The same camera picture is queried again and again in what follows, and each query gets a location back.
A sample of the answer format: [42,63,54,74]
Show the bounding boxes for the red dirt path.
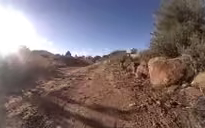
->
[0,59,205,128]

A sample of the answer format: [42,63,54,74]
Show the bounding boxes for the large grey-green bush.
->
[149,0,205,72]

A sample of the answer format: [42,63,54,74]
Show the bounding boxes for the small reddish boulder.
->
[135,63,150,80]

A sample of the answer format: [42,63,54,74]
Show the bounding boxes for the large reddish boulder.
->
[147,55,195,87]

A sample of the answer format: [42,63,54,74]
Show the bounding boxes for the tan boulder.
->
[191,69,205,90]

